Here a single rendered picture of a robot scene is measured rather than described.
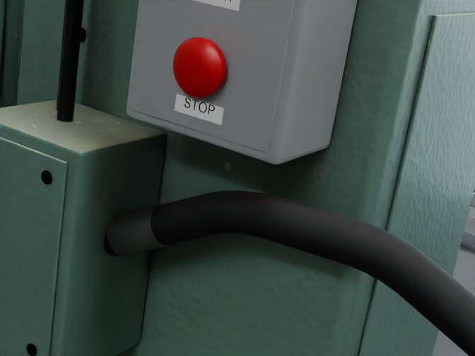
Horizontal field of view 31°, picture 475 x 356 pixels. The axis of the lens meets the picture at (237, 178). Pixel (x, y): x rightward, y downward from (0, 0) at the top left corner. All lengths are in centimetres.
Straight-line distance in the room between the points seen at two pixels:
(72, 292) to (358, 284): 16
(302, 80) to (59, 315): 20
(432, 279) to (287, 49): 13
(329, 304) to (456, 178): 15
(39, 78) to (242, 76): 26
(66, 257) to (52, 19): 21
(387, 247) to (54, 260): 19
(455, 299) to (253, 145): 12
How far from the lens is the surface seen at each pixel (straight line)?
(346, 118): 46
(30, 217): 50
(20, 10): 69
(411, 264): 42
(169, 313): 56
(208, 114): 43
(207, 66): 42
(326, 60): 44
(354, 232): 43
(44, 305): 51
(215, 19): 43
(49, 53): 64
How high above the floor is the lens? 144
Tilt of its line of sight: 18 degrees down
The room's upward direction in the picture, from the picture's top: 9 degrees clockwise
